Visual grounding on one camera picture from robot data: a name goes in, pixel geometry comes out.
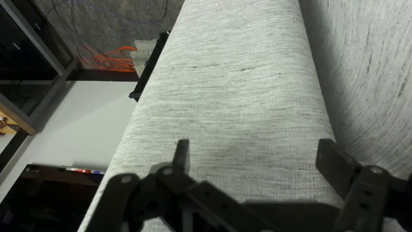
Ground dark monitor screen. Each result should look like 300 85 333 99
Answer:
0 163 105 232

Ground black metal shelf frame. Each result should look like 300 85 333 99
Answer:
0 0 138 171

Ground grey woven fabric curtain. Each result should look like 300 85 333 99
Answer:
78 0 412 232

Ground black curtain track bar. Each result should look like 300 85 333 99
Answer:
129 30 170 101

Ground orange coiled cable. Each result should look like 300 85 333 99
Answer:
76 43 139 73

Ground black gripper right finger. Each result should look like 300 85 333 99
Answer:
316 139 412 232

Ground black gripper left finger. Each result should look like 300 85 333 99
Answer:
87 139 276 232

